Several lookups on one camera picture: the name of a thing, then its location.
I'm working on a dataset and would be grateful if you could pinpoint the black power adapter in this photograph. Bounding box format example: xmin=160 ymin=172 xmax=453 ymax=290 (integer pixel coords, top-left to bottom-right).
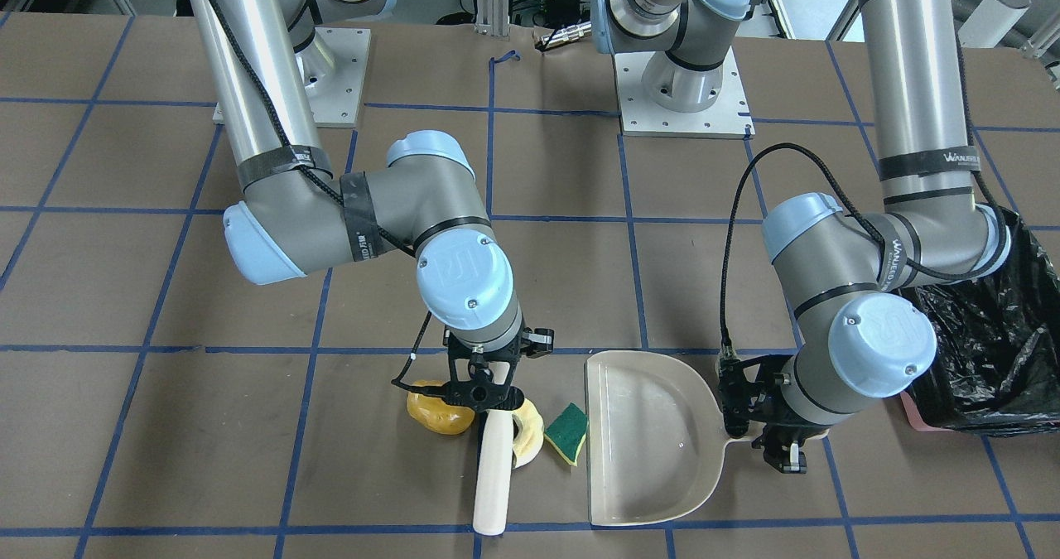
xmin=542 ymin=0 xmax=581 ymax=27

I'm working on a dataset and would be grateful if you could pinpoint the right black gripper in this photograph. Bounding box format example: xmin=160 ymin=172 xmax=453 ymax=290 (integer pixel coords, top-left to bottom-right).
xmin=444 ymin=326 xmax=554 ymax=412

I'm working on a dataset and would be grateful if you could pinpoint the yellow green sponge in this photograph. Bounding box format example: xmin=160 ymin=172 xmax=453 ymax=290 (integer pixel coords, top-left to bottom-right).
xmin=544 ymin=402 xmax=588 ymax=467

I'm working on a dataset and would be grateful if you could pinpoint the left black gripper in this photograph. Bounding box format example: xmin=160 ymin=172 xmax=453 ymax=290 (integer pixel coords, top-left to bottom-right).
xmin=719 ymin=353 xmax=809 ymax=475

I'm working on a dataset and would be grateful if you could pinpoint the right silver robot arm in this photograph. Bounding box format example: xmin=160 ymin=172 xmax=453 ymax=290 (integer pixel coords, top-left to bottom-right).
xmin=189 ymin=0 xmax=553 ymax=412

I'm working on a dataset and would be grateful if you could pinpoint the black braided cable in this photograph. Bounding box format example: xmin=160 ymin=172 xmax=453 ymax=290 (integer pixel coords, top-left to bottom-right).
xmin=719 ymin=39 xmax=1011 ymax=361
xmin=182 ymin=0 xmax=435 ymax=394

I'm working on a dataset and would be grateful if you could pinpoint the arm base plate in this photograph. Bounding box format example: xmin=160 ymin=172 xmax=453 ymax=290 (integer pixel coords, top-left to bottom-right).
xmin=614 ymin=51 xmax=756 ymax=139
xmin=213 ymin=27 xmax=371 ymax=128

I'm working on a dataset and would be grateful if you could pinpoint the beige plastic dustpan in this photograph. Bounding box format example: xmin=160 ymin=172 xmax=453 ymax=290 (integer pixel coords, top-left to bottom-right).
xmin=585 ymin=350 xmax=829 ymax=528

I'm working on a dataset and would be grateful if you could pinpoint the orange yellow potato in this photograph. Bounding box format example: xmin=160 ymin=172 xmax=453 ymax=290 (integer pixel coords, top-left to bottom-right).
xmin=406 ymin=394 xmax=476 ymax=436

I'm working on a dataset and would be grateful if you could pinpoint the pale yellow curved peel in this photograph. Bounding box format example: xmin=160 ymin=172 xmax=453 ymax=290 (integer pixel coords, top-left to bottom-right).
xmin=512 ymin=399 xmax=544 ymax=469

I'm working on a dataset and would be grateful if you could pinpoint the pink bin tray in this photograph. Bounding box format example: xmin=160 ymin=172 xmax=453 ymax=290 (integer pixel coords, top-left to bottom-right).
xmin=898 ymin=392 xmax=952 ymax=433

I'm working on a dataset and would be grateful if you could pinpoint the black trash bag bin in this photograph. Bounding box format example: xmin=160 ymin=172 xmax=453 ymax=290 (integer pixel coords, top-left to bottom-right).
xmin=901 ymin=210 xmax=1059 ymax=436

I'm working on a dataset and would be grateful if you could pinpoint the beige hand brush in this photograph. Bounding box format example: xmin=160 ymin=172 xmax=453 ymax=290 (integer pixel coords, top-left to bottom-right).
xmin=472 ymin=409 xmax=514 ymax=536

